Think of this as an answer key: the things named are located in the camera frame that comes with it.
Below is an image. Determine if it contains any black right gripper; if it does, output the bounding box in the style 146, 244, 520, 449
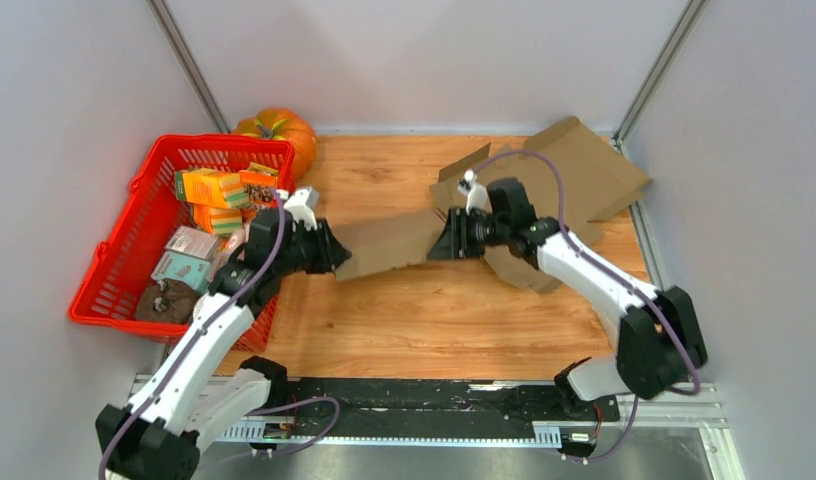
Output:
426, 207, 510, 262

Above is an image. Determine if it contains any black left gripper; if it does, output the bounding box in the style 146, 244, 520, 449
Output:
274, 218, 353, 279

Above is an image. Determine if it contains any brown cardboard sheet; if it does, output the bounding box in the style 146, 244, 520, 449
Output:
430, 116, 650, 293

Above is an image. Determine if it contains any brown cardboard box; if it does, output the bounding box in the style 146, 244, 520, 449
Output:
333, 209, 444, 281

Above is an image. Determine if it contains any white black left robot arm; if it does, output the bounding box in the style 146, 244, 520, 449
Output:
95, 207, 351, 479

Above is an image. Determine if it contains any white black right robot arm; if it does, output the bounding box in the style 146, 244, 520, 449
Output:
427, 171, 708, 419

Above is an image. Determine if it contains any orange snack box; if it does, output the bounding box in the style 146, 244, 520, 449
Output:
239, 162, 278, 205

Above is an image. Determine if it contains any teal cookie box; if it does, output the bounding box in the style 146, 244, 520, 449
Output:
150, 251, 211, 294

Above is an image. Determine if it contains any grey pink packet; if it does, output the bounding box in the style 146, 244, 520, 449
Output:
206, 225, 249, 281

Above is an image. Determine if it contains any orange sponge pack lower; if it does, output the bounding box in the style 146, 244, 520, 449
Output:
191, 204, 243, 236

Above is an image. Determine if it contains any orange sponge pack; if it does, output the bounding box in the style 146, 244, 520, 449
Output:
191, 204, 243, 236
174, 168, 249, 209

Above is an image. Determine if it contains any orange pumpkin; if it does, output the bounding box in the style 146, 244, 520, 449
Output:
231, 107, 317, 181

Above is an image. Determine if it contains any orange sponge pack upper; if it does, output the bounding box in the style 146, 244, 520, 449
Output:
174, 168, 249, 209

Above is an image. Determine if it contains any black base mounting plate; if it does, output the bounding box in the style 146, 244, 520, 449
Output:
223, 377, 621, 439

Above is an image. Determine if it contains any brown netted item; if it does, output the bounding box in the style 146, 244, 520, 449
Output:
133, 279, 200, 325

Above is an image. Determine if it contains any red plastic shopping basket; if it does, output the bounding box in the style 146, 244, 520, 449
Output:
68, 133, 301, 352

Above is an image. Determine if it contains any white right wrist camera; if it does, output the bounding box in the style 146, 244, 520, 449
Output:
456, 169, 488, 214

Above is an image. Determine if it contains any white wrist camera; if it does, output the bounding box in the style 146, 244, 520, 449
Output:
275, 186, 320, 231
456, 169, 488, 214

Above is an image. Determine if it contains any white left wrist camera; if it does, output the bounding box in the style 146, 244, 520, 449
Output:
275, 186, 320, 231

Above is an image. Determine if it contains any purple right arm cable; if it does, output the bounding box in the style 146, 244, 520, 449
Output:
470, 148, 702, 463

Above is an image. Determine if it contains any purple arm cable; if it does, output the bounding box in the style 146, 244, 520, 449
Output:
470, 148, 702, 463
97, 190, 341, 480

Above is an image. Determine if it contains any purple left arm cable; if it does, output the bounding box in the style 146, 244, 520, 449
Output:
97, 190, 341, 480

